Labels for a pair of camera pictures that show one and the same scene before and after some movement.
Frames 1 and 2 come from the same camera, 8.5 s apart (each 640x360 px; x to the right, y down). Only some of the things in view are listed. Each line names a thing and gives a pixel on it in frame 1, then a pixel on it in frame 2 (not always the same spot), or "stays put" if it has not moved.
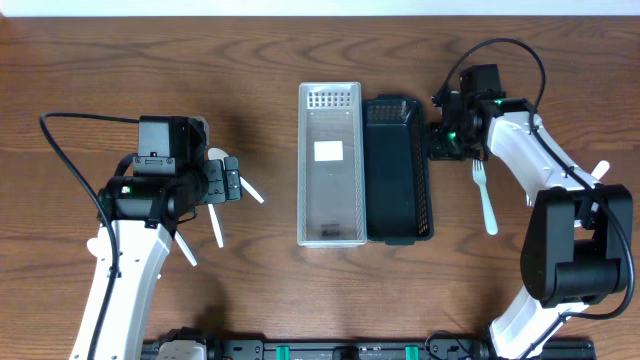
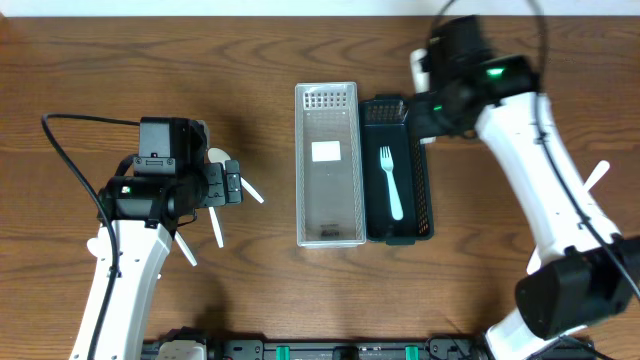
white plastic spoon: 216,154 stays put
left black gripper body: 215,181 stays put
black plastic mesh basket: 397,169 stays put
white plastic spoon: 600,169 stays put
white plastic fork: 480,178 to 387,165
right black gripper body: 439,141 to 420,117
